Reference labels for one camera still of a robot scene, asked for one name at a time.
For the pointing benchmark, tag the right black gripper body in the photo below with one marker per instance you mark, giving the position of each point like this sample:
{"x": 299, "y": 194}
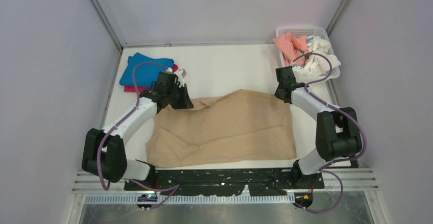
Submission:
{"x": 278, "y": 93}

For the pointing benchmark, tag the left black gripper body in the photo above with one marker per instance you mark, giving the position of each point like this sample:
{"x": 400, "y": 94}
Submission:
{"x": 170, "y": 94}

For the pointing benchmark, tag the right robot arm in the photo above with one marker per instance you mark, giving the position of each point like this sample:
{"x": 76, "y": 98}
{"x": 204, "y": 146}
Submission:
{"x": 337, "y": 135}

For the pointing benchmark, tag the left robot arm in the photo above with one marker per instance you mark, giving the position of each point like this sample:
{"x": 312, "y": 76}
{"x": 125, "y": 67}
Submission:
{"x": 104, "y": 149}

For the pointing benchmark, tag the folded magenta t shirt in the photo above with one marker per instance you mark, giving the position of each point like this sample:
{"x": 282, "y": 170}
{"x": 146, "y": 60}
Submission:
{"x": 135, "y": 89}

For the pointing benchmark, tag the folded blue t shirt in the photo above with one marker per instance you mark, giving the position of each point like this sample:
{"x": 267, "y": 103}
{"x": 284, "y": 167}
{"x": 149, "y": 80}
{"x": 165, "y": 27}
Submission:
{"x": 138, "y": 58}

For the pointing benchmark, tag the white t shirt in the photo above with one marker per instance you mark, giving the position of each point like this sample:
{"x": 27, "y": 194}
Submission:
{"x": 315, "y": 65}

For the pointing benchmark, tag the pink t shirt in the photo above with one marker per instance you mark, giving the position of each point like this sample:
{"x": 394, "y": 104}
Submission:
{"x": 291, "y": 46}

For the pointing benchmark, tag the white plastic basket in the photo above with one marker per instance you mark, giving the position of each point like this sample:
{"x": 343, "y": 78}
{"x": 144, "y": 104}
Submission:
{"x": 299, "y": 61}

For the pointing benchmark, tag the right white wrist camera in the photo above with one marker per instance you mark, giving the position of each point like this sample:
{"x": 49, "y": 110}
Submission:
{"x": 299, "y": 71}

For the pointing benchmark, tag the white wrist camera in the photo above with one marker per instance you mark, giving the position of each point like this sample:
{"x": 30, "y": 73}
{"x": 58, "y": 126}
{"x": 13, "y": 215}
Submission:
{"x": 299, "y": 71}
{"x": 180, "y": 73}

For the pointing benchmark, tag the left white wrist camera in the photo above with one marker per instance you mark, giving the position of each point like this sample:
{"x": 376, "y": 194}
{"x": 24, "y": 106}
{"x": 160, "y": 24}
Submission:
{"x": 180, "y": 73}

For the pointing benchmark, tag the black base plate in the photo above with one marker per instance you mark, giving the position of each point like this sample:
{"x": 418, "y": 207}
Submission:
{"x": 229, "y": 182}

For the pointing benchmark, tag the aluminium frame rail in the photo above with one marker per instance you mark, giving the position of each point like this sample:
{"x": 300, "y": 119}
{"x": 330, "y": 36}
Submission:
{"x": 335, "y": 181}

